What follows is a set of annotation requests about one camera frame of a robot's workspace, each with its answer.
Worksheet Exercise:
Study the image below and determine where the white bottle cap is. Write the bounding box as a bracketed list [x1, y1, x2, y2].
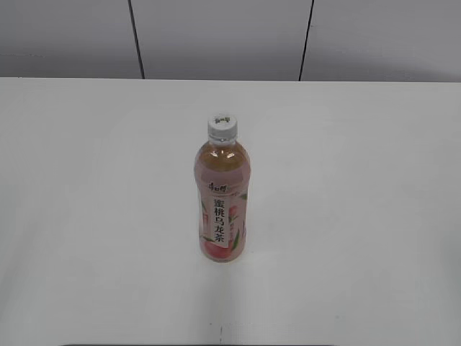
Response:
[207, 113, 238, 138]

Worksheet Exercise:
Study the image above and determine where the pink peach tea bottle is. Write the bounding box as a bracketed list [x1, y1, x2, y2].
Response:
[194, 138, 251, 262]

